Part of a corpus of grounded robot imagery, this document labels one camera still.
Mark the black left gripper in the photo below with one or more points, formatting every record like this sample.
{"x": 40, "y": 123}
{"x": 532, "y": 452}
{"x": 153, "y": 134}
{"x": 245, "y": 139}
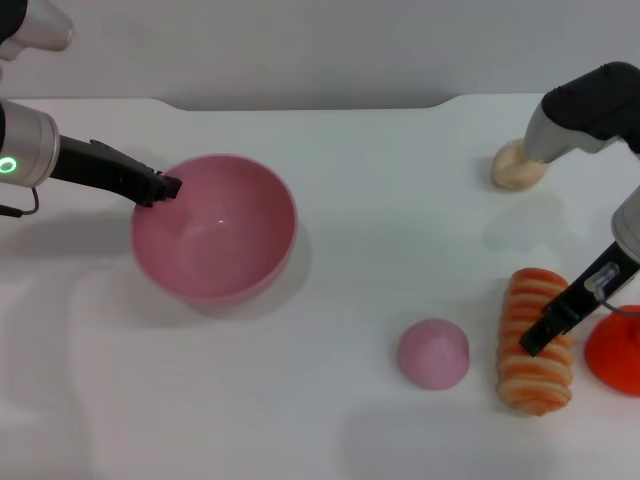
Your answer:
{"x": 105, "y": 167}

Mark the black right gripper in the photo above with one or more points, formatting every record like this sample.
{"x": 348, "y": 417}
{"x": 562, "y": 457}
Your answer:
{"x": 595, "y": 290}

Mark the orange striped bread roll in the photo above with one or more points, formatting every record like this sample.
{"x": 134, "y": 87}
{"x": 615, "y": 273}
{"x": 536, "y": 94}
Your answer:
{"x": 520, "y": 370}

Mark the pink plastic bowl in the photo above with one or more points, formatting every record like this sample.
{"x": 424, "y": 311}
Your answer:
{"x": 215, "y": 240}

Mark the beige round bread bun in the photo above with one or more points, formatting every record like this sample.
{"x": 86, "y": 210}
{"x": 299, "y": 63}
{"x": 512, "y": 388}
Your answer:
{"x": 510, "y": 172}

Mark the red pleated bun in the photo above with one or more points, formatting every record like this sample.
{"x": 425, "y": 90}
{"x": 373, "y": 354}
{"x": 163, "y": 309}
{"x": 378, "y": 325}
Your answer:
{"x": 617, "y": 350}

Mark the pink round bun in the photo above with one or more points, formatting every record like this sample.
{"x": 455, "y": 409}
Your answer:
{"x": 433, "y": 355}

